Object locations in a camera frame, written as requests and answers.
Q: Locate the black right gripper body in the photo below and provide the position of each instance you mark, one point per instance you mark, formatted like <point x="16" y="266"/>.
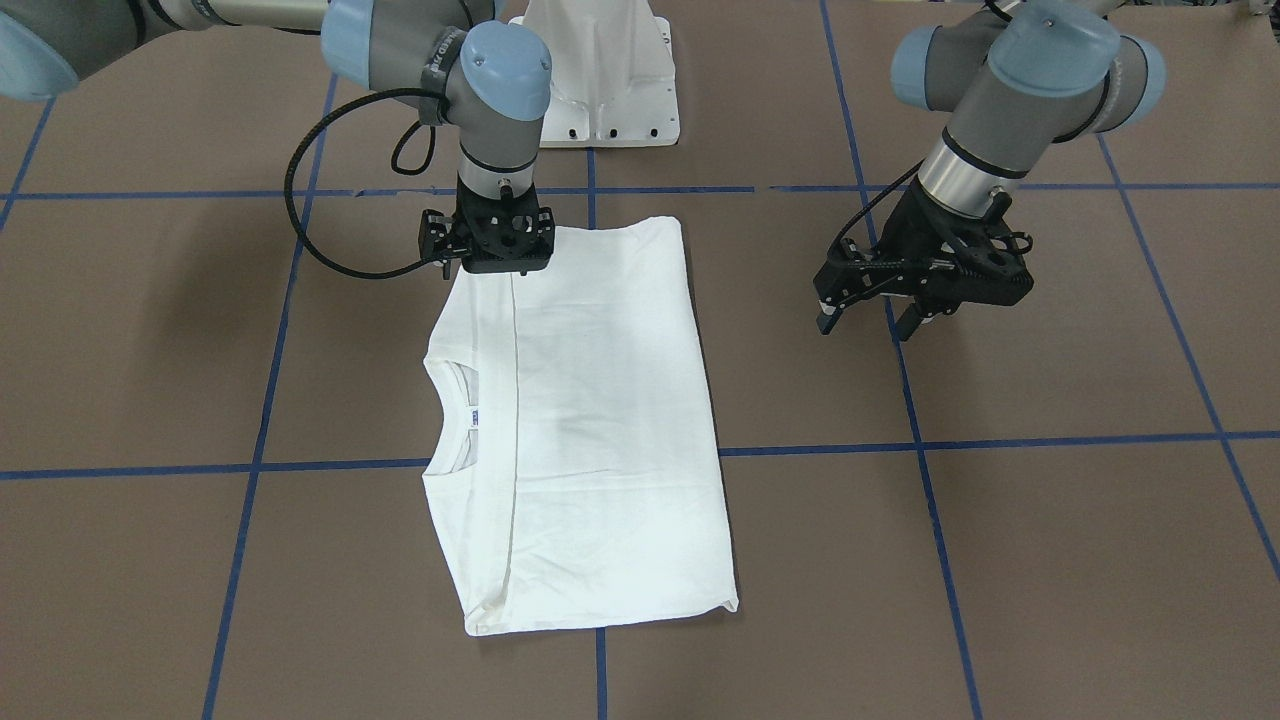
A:
<point x="436" y="233"/>

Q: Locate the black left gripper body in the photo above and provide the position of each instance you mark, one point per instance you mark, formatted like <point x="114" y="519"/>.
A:
<point x="908" y="237"/>

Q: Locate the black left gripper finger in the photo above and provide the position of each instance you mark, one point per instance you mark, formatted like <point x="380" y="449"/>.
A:
<point x="910" y="320"/>
<point x="827" y="318"/>

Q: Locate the white long-sleeve printed shirt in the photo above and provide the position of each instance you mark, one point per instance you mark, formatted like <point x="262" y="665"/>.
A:
<point x="576" y="482"/>

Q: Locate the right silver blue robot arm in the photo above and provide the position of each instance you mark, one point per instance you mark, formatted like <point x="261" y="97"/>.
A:
<point x="456" y="62"/>

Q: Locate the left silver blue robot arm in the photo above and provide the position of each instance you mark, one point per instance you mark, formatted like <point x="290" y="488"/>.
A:
<point x="1015" y="78"/>

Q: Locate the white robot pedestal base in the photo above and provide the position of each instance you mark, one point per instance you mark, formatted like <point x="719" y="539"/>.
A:
<point x="613" y="82"/>

